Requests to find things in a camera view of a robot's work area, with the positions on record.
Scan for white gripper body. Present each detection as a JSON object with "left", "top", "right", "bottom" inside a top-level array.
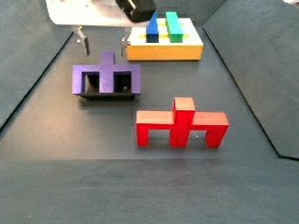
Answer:
[{"left": 45, "top": 0, "right": 151, "bottom": 27}]

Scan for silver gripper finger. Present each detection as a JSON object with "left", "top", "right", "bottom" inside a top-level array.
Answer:
[
  {"left": 120, "top": 27, "right": 132, "bottom": 58},
  {"left": 72, "top": 25, "right": 90, "bottom": 56}
]

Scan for purple comb-shaped block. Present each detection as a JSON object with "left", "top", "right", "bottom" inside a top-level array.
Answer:
[{"left": 72, "top": 51, "right": 142, "bottom": 95}]

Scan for yellow slotted board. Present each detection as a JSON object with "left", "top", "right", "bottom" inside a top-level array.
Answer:
[{"left": 126, "top": 18, "right": 203, "bottom": 61}]

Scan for black angled fixture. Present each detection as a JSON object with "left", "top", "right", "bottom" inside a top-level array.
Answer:
[{"left": 79, "top": 73, "right": 135, "bottom": 101}]

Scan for blue rectangular bar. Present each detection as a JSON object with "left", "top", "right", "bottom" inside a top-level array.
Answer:
[{"left": 146, "top": 14, "right": 159, "bottom": 43}]

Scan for green rectangular bar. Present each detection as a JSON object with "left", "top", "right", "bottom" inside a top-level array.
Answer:
[{"left": 166, "top": 11, "right": 183, "bottom": 43}]

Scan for red comb-shaped block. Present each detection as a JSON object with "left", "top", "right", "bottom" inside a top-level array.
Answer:
[{"left": 135, "top": 97, "right": 230, "bottom": 148}]

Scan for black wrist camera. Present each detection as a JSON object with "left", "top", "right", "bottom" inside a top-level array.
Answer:
[{"left": 116, "top": 0, "right": 156, "bottom": 23}]

